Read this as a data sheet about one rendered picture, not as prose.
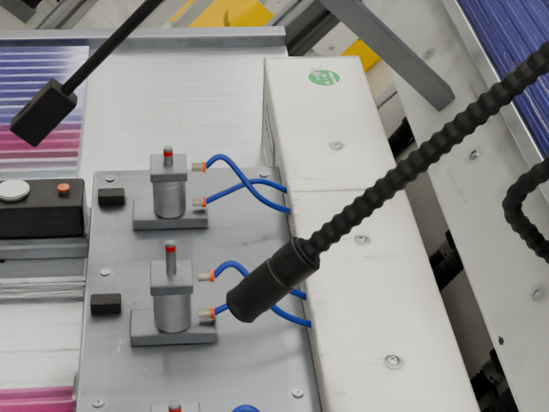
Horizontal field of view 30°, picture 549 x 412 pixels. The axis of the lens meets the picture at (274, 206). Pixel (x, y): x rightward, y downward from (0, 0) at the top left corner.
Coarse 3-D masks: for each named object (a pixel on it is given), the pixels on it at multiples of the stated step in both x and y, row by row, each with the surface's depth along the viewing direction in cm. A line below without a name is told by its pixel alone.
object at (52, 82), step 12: (48, 84) 66; (60, 84) 67; (36, 96) 67; (48, 96) 66; (60, 96) 66; (72, 96) 67; (24, 108) 68; (36, 108) 67; (48, 108) 67; (60, 108) 67; (72, 108) 67; (12, 120) 68; (24, 120) 67; (36, 120) 67; (48, 120) 67; (60, 120) 67; (24, 132) 68; (36, 132) 68; (48, 132) 68; (36, 144) 68
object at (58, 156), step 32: (0, 64) 96; (32, 64) 96; (64, 64) 96; (0, 96) 91; (32, 96) 91; (0, 128) 87; (64, 128) 87; (0, 160) 83; (32, 160) 83; (64, 160) 83
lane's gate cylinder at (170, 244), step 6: (168, 240) 57; (174, 240) 57; (168, 246) 57; (174, 246) 57; (168, 252) 57; (174, 252) 57; (168, 258) 57; (174, 258) 57; (168, 264) 57; (174, 264) 57; (168, 270) 58; (174, 270) 58
